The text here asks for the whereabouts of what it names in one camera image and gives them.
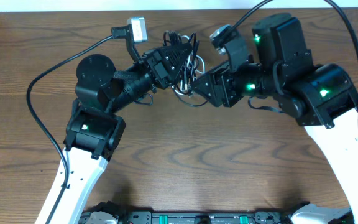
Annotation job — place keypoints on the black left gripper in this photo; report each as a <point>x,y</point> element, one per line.
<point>159,69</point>

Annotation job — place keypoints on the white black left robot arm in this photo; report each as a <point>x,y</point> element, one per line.
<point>94,130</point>

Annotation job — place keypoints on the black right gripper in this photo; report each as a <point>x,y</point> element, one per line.
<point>224,78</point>

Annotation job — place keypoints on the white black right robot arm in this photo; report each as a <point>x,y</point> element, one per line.
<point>321,98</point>

